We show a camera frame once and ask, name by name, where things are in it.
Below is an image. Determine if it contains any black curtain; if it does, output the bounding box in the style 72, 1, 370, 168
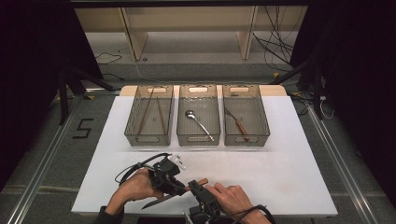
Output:
0, 0, 105, 191
290, 0, 396, 210

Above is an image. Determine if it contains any metal floor rail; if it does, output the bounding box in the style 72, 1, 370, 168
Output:
5, 102, 82, 224
306, 105, 380, 224

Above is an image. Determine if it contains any thin black floor cable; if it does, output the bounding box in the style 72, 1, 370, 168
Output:
94, 51, 123, 66

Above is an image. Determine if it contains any black metal stand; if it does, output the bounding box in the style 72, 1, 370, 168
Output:
270, 58, 325, 121
56, 66, 117, 126

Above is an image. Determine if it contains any left hand-held gripper cable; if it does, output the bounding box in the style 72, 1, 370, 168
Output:
114, 151, 173, 187

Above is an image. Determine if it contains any hand-held gripper cable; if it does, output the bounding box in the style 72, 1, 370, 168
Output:
114, 151, 173, 187
229, 203, 277, 224

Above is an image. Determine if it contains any person's left hand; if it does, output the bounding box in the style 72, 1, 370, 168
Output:
113, 168, 165, 208

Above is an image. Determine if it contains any person's right hand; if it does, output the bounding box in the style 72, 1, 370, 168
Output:
205, 182, 255, 219

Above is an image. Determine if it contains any white plug with cable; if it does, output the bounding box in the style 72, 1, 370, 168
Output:
318, 93, 336, 121

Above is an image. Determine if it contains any shiny metal spoon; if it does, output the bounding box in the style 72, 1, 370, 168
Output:
184, 109, 216, 143

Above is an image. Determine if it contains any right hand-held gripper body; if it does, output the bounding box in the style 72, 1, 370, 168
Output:
182, 191, 223, 224

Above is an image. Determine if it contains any brown wooden chopstick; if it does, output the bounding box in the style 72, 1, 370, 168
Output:
137, 88, 155, 136

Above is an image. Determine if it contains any right hand-held gripper cable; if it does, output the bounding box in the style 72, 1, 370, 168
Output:
229, 203, 277, 224

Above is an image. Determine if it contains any bundle of black cables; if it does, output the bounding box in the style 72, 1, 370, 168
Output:
251, 5, 301, 73

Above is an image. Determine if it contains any white table cover sheet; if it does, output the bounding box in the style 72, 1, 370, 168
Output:
71, 94, 339, 217

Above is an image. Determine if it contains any smoky transparent plastic bin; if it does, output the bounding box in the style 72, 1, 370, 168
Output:
176, 83, 222, 147
221, 83, 271, 147
123, 84, 175, 147

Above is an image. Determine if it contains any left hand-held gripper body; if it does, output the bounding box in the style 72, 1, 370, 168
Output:
148, 154, 188, 191

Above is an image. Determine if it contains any beige wooden desk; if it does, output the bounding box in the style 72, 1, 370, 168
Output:
74, 6, 309, 62

